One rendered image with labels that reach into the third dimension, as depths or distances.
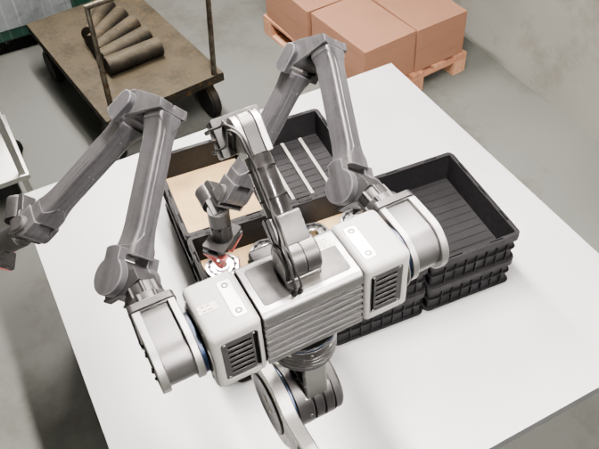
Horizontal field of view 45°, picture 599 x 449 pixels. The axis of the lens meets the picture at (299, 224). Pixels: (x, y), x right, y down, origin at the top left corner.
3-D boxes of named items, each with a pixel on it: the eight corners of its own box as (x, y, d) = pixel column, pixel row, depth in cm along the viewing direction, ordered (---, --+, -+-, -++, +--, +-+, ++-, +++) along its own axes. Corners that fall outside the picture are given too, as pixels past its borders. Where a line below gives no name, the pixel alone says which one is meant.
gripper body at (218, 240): (202, 249, 191) (199, 232, 186) (220, 224, 197) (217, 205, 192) (224, 257, 189) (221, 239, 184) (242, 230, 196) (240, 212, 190)
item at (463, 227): (514, 259, 218) (521, 234, 210) (428, 292, 212) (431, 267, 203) (447, 177, 244) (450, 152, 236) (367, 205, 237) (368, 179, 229)
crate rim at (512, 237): (521, 239, 211) (522, 233, 210) (430, 272, 204) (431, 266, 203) (450, 156, 237) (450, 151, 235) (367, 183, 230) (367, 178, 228)
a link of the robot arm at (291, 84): (298, 47, 165) (331, 61, 173) (285, 38, 169) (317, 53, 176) (217, 205, 178) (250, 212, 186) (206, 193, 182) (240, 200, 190)
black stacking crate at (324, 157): (365, 204, 237) (366, 179, 229) (282, 232, 230) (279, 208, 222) (317, 134, 263) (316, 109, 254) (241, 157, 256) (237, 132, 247)
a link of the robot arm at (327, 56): (319, 15, 162) (348, 30, 169) (278, 46, 171) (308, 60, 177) (356, 196, 146) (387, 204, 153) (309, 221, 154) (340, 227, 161)
